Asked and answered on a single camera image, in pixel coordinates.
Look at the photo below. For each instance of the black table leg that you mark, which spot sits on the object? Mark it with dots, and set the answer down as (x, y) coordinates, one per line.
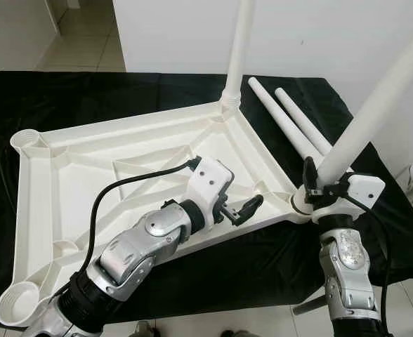
(310, 304)

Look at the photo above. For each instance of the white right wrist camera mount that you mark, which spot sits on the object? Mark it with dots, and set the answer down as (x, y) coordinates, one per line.
(364, 186)

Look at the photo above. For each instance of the grey left robot foot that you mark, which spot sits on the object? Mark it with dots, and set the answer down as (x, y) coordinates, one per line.
(143, 330)

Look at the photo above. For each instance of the grey robot foot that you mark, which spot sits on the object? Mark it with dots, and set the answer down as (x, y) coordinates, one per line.
(236, 333)
(143, 330)

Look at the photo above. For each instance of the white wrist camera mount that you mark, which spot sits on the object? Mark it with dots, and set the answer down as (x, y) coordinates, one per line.
(210, 179)
(364, 186)

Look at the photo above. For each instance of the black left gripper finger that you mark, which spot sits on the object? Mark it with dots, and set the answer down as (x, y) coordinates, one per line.
(250, 208)

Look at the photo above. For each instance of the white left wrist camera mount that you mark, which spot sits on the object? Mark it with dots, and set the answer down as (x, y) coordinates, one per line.
(210, 179)

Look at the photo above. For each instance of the black tablecloth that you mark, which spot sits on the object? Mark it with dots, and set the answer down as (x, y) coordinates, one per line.
(263, 253)

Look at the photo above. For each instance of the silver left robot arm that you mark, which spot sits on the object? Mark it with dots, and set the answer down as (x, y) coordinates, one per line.
(133, 246)

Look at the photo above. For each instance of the white plastic table top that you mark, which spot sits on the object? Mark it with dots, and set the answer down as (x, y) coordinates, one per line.
(73, 182)

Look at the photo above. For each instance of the white plastic table leg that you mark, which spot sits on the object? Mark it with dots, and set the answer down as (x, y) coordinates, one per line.
(277, 112)
(301, 119)
(240, 42)
(375, 105)

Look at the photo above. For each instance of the grey right robot foot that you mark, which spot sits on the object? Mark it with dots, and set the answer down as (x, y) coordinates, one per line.
(236, 333)

